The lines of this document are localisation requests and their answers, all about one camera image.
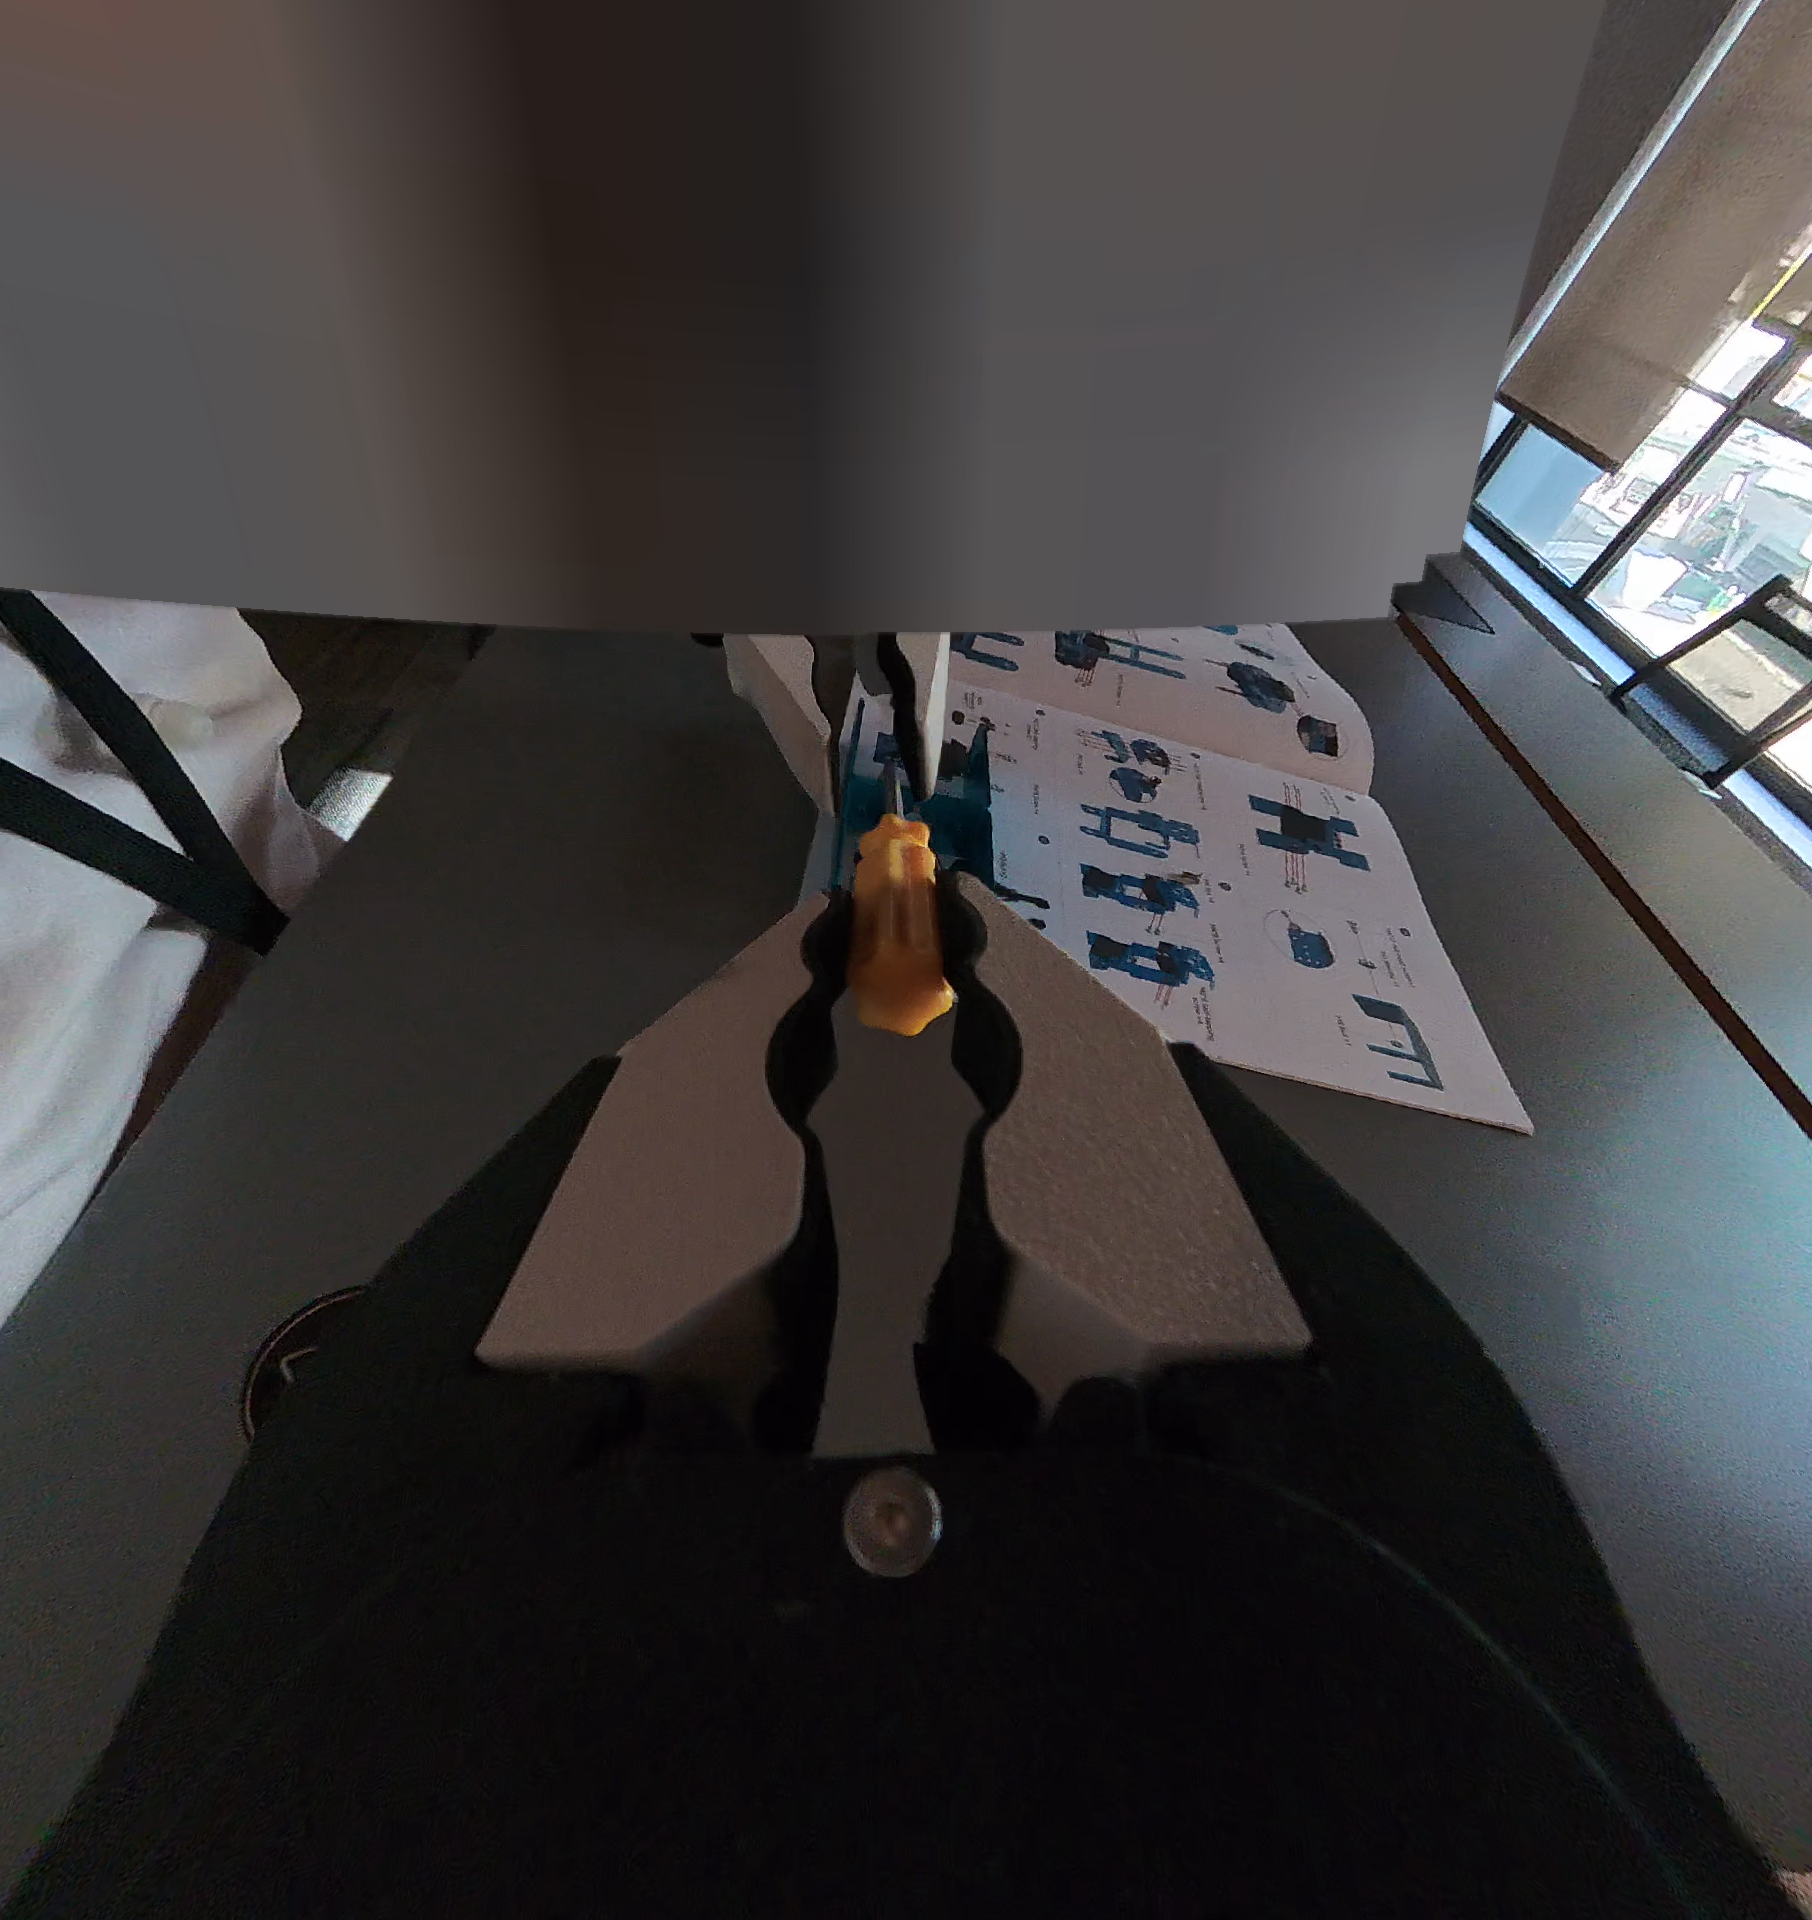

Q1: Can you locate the person's white shirt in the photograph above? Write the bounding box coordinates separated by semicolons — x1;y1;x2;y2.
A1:
0;584;349;1400

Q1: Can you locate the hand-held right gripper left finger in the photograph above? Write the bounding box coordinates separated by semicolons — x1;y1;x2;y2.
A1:
474;884;856;1455

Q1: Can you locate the black harness strap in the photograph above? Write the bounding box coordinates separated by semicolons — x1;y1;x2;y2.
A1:
0;589;290;958

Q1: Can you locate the yellow handled screwdriver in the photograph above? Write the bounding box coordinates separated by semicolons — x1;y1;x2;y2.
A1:
843;751;961;1038

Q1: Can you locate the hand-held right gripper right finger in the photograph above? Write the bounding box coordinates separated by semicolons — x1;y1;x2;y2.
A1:
920;871;1317;1450

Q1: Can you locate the beige roller blind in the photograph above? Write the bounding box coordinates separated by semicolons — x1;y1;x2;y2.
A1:
1498;0;1812;471

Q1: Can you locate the white assembly instruction booklet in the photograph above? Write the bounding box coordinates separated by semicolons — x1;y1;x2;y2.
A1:
801;619;1537;1136

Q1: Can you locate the black metal frame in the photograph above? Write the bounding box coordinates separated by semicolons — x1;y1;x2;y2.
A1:
1608;575;1812;793

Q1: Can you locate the teal metal bracket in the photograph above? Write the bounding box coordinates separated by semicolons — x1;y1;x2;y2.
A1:
809;674;1008;907

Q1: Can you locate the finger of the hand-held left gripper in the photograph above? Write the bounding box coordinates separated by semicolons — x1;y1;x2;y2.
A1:
878;630;952;801
725;630;839;823

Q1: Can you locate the window with dark frame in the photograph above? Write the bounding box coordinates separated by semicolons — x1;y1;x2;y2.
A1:
1466;225;1812;937

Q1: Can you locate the round desk cable grommet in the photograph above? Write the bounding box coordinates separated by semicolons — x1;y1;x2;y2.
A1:
243;1285;373;1452

